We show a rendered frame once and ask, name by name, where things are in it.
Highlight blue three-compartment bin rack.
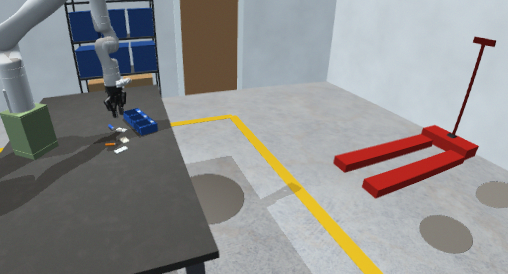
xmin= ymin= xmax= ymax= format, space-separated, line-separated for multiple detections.
xmin=123 ymin=108 xmax=158 ymax=136

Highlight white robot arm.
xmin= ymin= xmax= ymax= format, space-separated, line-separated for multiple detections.
xmin=0 ymin=0 xmax=131 ymax=113

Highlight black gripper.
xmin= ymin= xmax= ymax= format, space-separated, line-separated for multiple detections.
xmin=104 ymin=86 xmax=126 ymax=119

